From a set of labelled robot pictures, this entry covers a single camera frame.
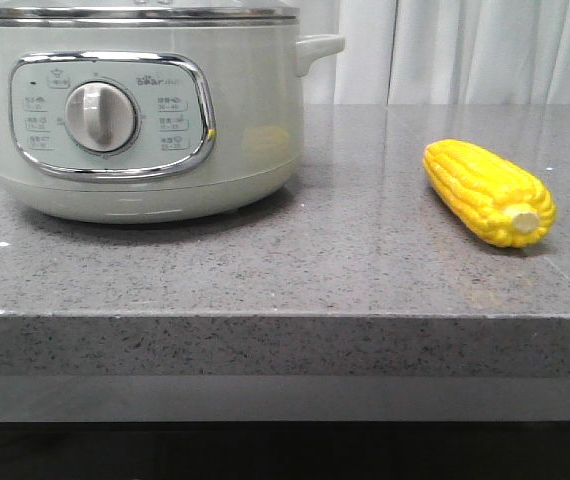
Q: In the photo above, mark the yellow toy corn cob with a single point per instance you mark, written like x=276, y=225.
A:
x=500, y=202

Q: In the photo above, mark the glass pot lid with knob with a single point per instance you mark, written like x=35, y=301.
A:
x=77, y=14

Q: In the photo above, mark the pale green electric cooking pot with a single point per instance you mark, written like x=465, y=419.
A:
x=144, y=124

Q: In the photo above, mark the white pleated curtain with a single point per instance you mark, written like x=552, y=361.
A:
x=441, y=52

